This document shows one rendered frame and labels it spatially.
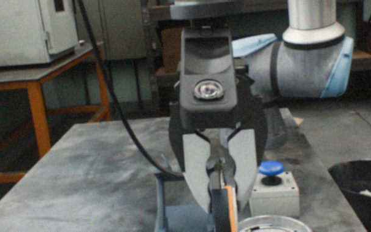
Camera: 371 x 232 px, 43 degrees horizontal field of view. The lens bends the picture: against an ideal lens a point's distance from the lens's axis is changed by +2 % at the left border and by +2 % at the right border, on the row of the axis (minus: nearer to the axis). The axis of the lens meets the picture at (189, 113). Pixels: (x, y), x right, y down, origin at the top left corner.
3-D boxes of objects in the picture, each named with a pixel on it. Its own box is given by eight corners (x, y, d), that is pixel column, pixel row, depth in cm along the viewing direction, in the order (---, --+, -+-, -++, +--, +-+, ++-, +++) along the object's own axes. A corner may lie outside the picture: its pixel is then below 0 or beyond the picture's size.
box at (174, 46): (216, 69, 397) (213, 24, 387) (159, 75, 396) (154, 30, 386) (212, 62, 436) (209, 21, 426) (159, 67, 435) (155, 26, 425)
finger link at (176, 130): (214, 167, 48) (217, 85, 46) (215, 174, 47) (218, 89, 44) (169, 166, 48) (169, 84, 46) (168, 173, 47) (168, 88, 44)
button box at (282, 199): (300, 218, 71) (299, 187, 69) (252, 220, 71) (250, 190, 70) (290, 194, 78) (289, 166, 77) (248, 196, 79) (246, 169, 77)
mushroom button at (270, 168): (287, 198, 71) (286, 167, 70) (260, 200, 72) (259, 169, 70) (283, 187, 75) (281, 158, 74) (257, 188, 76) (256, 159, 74)
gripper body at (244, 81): (249, 107, 53) (243, -4, 49) (259, 130, 44) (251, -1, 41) (181, 113, 53) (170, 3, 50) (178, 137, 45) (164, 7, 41)
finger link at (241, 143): (260, 186, 53) (246, 109, 51) (268, 211, 48) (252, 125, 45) (233, 191, 53) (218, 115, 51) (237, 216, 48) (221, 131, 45)
